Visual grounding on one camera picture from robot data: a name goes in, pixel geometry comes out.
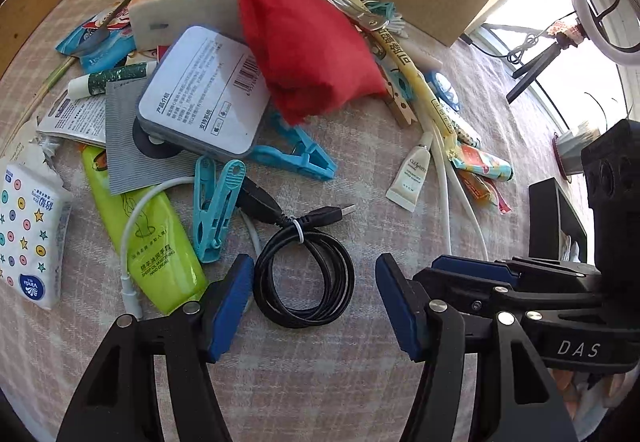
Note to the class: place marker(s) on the black wooden tray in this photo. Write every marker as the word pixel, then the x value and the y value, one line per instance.
pixel 542 212

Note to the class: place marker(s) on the small floral tube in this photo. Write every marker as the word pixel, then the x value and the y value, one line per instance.
pixel 465 132

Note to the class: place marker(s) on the red cloth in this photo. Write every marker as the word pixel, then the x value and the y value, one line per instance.
pixel 305 42

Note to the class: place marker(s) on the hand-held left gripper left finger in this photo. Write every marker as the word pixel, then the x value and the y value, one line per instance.
pixel 227 312

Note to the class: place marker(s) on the grey case white label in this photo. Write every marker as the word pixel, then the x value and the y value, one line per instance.
pixel 200 92

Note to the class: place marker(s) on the pink plaid tablecloth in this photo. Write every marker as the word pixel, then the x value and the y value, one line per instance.
pixel 325 382

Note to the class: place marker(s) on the green hand cream tube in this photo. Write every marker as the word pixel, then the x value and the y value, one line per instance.
pixel 150 242

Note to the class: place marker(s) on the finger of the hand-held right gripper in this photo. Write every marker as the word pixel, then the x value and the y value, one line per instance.
pixel 470 294
pixel 470 268

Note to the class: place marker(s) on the red orange sachet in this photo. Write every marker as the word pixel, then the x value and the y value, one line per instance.
pixel 485 192

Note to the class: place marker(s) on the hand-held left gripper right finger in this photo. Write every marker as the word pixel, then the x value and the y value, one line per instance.
pixel 400 312

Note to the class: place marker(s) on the blue round tin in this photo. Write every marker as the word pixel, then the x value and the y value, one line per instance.
pixel 445 89

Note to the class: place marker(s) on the torn white packet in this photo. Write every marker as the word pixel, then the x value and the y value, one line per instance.
pixel 25 147

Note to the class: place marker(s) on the potted spider plant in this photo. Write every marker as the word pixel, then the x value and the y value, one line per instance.
pixel 575 152

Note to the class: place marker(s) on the teal clothespin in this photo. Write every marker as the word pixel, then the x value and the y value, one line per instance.
pixel 382 8
pixel 215 217

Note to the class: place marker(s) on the small white green tube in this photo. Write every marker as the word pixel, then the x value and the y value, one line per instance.
pixel 110 81

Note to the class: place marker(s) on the wooden clothespin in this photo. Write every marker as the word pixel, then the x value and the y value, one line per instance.
pixel 402 112

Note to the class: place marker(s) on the red rimmed round coaster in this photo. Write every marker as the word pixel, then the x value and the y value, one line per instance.
pixel 556 157

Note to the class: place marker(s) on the person's right hand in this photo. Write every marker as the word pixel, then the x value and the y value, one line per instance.
pixel 562 379

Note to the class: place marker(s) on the pale pink cylinder bottle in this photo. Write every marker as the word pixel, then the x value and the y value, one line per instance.
pixel 417 56

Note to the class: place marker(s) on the white sachet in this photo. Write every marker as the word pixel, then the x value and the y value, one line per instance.
pixel 75 117

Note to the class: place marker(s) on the colourful fruit print tube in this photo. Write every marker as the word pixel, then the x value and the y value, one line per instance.
pixel 485 163

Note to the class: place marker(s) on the blue snack packet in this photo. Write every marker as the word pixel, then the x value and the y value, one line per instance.
pixel 85 39

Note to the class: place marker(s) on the blue clothespin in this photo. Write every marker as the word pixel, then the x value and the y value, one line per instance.
pixel 404 87
pixel 300 152

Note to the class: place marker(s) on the dark metal spoon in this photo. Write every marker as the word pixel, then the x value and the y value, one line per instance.
pixel 105 29

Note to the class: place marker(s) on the white button print tissue pack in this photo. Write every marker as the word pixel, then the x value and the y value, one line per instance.
pixel 30 237

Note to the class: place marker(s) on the small white cream tube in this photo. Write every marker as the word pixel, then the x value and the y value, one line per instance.
pixel 410 172

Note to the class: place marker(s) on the long yellow packet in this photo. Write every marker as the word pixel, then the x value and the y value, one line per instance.
pixel 405 62

